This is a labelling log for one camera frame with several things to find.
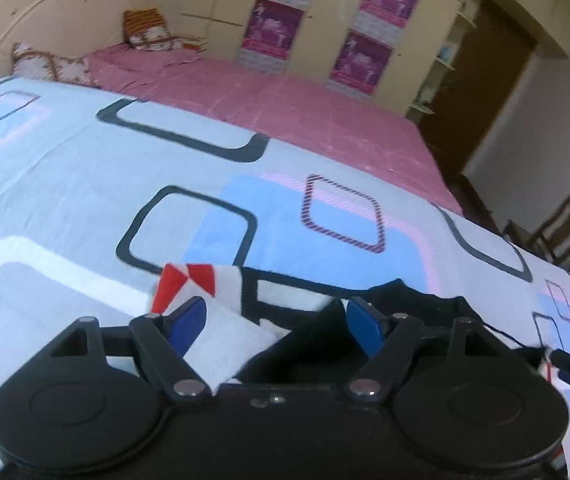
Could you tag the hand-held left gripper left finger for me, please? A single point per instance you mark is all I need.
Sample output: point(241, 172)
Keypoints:
point(185, 322)

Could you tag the white brown patterned pillow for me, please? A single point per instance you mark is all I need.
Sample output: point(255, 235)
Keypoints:
point(50, 65)

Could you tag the small blue ornament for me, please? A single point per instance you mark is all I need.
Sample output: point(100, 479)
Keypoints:
point(446, 53)

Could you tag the pink bed sheet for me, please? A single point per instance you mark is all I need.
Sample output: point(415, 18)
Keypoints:
point(290, 110)

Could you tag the orange striped pillow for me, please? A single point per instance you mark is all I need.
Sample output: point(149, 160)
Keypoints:
point(152, 30)

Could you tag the dark wooden chair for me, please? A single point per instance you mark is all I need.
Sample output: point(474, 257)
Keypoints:
point(562, 230)

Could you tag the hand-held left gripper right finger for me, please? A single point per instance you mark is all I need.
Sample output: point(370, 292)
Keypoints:
point(365, 322)

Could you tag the cream rounded headboard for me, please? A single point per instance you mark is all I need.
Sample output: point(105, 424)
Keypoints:
point(50, 10)

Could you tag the cream corner shelf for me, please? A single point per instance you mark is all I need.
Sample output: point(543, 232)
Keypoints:
point(440, 60)

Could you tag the brown wooden door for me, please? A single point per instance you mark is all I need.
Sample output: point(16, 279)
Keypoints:
point(485, 85)

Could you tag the patterned light blue bed sheet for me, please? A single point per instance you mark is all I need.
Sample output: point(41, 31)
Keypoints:
point(65, 185)

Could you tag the striped knit sweater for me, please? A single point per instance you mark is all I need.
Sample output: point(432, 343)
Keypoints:
point(295, 350)

